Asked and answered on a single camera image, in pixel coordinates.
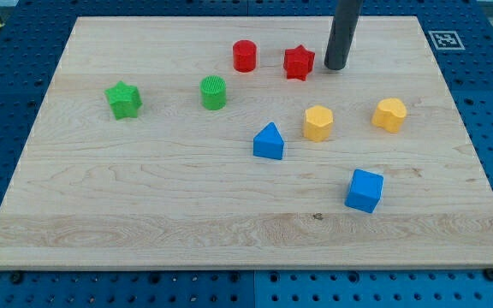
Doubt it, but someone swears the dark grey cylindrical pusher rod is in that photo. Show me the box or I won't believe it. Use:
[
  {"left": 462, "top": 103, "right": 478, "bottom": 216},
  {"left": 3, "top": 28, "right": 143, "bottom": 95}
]
[{"left": 324, "top": 0, "right": 364, "bottom": 70}]

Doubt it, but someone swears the red star block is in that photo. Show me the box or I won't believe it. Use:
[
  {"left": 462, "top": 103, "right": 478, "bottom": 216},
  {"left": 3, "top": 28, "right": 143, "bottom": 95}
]
[{"left": 283, "top": 44, "right": 315, "bottom": 81}]

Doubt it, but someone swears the green star block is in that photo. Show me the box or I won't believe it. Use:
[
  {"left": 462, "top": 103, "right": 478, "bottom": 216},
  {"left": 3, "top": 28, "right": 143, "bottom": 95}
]
[{"left": 104, "top": 80, "right": 142, "bottom": 120}]

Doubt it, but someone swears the white fiducial marker tag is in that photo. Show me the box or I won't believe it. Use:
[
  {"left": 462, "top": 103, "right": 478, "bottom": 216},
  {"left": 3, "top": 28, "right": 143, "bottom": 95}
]
[{"left": 429, "top": 30, "right": 465, "bottom": 50}]

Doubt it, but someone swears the yellow heart block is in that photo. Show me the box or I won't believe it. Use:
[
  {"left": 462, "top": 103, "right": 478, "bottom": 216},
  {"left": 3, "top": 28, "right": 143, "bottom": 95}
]
[{"left": 371, "top": 98, "right": 407, "bottom": 133}]

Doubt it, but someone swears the red cylinder block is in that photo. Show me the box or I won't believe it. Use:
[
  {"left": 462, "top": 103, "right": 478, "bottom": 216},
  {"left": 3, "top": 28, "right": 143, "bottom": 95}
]
[{"left": 232, "top": 39, "right": 257, "bottom": 73}]

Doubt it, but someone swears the yellow hexagon block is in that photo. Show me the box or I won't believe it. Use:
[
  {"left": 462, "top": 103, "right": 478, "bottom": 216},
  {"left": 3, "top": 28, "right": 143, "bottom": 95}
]
[{"left": 303, "top": 105, "right": 334, "bottom": 142}]

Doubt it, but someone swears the blue triangle block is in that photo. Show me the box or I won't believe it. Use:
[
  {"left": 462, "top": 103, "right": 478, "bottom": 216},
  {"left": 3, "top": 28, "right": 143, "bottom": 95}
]
[{"left": 252, "top": 122, "right": 285, "bottom": 160}]

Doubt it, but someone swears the green cylinder block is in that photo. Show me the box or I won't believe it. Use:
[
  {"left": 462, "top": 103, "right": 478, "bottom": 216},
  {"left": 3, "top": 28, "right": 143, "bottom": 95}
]
[{"left": 199, "top": 75, "right": 227, "bottom": 110}]

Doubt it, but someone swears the blue cube block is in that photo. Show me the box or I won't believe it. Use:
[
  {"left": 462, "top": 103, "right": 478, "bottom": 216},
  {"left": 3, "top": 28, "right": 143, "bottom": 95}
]
[{"left": 345, "top": 169, "right": 384, "bottom": 213}]

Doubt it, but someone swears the light wooden board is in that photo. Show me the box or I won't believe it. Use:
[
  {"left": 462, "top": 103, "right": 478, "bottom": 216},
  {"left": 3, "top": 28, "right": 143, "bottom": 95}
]
[{"left": 0, "top": 16, "right": 493, "bottom": 271}]

